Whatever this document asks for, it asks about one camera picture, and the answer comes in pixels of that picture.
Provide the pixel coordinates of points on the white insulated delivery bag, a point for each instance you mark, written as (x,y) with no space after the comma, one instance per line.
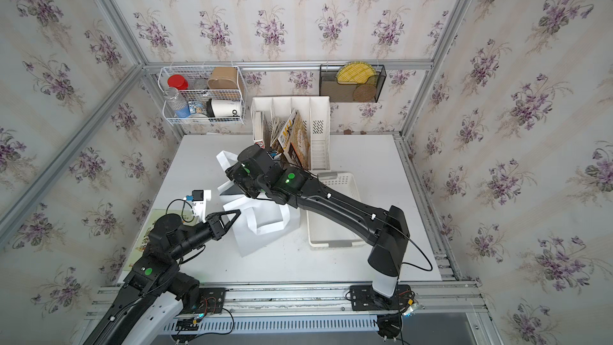
(261,222)

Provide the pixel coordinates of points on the yellow book in organizer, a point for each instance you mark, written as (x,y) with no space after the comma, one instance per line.
(281,135)

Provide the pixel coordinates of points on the red white thick book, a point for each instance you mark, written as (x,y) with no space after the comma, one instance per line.
(259,133)

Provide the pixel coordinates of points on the black mesh wall basket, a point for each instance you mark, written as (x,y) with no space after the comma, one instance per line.
(328,86)

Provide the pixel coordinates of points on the white wire wall basket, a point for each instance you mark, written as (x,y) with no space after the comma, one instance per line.
(198,94)

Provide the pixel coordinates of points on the brown woven round coaster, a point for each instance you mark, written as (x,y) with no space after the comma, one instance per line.
(365,93)

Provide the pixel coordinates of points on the colourful history book in organizer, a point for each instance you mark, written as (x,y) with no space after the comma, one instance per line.
(298,152)

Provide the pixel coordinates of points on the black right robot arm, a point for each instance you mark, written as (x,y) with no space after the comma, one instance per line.
(255,171)

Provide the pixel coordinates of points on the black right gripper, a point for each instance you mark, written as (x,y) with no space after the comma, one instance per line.
(235,173)

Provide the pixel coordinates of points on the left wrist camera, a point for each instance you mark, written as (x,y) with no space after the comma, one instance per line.
(198,204)

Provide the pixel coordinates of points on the green children's history book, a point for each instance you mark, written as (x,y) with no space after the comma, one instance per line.
(142,239)

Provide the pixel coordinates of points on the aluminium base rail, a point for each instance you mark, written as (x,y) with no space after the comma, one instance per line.
(282,308)

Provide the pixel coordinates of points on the white black cup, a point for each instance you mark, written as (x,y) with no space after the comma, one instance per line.
(216,108)

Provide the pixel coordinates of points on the red lidded jar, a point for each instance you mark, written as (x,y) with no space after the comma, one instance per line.
(178,82)

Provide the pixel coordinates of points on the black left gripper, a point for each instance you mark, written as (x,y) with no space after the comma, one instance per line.
(215,227)

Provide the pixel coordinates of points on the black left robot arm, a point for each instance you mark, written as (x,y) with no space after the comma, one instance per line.
(155,291)

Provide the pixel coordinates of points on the clear plastic bottle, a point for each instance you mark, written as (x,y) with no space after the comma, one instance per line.
(177,103)

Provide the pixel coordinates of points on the white perforated file organizer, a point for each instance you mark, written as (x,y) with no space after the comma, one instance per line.
(315,112)

